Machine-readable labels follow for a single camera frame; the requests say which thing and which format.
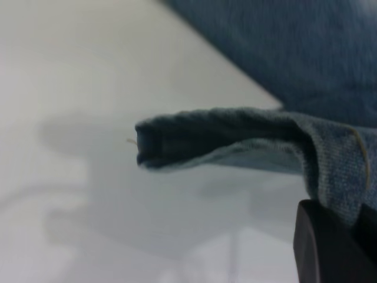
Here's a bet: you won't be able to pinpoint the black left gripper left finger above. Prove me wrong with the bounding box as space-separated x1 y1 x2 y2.
293 199 377 283

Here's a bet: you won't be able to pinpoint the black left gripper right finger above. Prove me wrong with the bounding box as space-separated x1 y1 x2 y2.
353 203 377 260

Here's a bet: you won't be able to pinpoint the blue denim pants with print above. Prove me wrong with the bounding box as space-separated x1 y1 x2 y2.
126 0 377 228

